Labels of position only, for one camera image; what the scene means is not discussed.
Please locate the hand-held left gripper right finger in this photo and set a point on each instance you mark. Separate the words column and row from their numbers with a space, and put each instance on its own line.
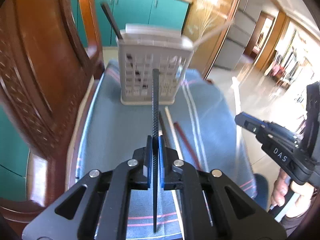
column 161, row 160

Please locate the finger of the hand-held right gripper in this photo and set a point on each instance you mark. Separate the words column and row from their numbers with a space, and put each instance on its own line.
column 252, row 117
column 247, row 125

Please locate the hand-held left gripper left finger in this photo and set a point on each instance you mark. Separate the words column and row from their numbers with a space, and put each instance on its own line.
column 149, row 160

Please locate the black chopstick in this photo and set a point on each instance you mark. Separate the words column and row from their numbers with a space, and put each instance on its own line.
column 111, row 20
column 163, row 127
column 155, row 105

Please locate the white chopstick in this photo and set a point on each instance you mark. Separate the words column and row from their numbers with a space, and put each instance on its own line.
column 171, row 127
column 215, row 32

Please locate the grey plastic utensil basket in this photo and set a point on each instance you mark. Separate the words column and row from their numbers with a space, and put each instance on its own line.
column 152, row 65

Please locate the person's right forearm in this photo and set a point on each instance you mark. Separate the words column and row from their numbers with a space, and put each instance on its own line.
column 296, row 223

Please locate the person's right hand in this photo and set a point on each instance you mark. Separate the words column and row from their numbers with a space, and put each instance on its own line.
column 281, row 187

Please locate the brown chopstick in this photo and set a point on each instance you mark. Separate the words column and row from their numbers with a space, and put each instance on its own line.
column 186, row 145

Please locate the blue striped cloth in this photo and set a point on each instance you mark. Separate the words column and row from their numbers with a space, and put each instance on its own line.
column 117, row 130

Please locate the distant wooden chairs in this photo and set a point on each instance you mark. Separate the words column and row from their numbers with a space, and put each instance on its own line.
column 277, row 70

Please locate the person's right leg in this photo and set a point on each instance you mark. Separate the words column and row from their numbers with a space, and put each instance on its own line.
column 261, row 192

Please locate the silver refrigerator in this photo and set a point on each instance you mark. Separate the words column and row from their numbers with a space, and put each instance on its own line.
column 237, row 30

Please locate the etched glass partition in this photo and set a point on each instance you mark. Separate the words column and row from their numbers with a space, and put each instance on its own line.
column 207, row 10

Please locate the carved wooden chair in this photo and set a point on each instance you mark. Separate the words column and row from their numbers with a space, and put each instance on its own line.
column 37, row 80

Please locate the teal side cabinets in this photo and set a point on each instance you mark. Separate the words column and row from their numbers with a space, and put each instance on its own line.
column 11, row 150

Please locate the teal base cabinets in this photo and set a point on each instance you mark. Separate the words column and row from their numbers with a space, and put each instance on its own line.
column 135, row 12

